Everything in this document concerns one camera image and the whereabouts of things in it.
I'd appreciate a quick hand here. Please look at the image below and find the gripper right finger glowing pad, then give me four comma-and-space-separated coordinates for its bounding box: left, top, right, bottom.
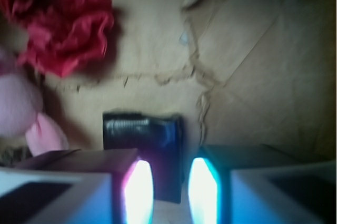
188, 144, 336, 223

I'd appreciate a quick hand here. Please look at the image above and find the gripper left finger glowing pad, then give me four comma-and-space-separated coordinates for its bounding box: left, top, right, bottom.
1, 149, 153, 223

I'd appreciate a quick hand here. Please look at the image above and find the brown rock chunk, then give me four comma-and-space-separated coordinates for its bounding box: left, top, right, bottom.
1, 146, 32, 167

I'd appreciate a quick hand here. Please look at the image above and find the pink plush bunny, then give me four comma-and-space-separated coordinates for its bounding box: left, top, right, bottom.
0, 47, 70, 156

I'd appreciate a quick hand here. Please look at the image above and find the brown paper bag bin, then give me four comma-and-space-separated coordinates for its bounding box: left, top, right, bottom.
0, 0, 337, 224

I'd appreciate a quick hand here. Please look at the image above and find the red crumpled paper flower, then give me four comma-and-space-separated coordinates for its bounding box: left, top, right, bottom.
1, 0, 114, 77

